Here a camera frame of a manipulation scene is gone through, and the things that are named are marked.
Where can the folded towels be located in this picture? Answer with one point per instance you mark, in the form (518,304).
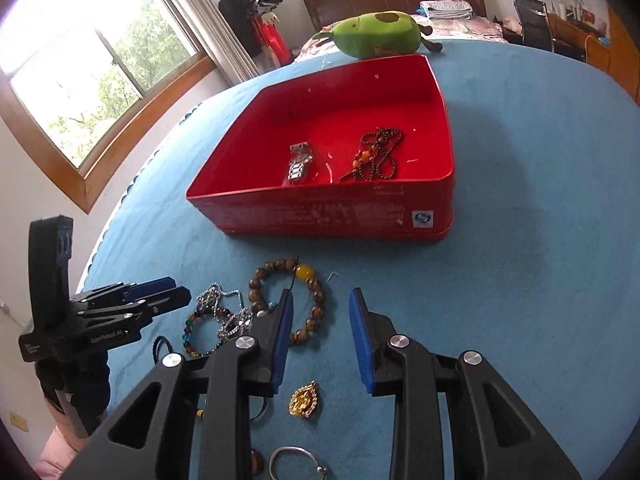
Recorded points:
(445,9)

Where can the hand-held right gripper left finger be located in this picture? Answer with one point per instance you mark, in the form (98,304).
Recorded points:
(282,330)

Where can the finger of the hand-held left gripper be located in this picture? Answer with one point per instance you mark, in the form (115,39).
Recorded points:
(150,287)
(172,300)

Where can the coat rack with dark clothes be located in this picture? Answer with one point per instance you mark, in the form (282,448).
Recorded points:
(237,15)

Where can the silver bangle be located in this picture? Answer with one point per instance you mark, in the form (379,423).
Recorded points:
(274,460)

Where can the red bag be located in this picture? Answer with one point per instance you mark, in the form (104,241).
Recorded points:
(272,40)

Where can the pink clothing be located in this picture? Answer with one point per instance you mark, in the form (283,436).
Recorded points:
(60,450)

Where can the large wooden-framed window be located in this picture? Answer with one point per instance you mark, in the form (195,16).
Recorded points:
(75,60)

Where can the red metal box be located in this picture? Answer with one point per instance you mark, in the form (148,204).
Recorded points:
(350,110)

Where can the green avocado plush toy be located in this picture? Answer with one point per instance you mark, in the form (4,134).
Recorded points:
(375,32)

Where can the white curtain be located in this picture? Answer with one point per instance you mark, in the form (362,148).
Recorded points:
(220,35)

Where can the dark wooden headboard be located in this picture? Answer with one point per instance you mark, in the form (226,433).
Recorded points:
(360,0)

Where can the black office chair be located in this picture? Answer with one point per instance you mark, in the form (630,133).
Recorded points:
(532,22)

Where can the person's left hand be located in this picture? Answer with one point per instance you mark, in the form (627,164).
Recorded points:
(92,375)

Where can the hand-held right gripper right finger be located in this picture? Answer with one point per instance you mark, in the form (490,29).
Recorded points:
(361,340)

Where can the wall socket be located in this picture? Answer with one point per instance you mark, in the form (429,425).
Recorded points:
(18,421)

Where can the blue bed sheet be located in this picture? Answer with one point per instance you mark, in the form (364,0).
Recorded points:
(525,210)

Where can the wooden desk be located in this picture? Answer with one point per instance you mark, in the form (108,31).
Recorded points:
(575,35)

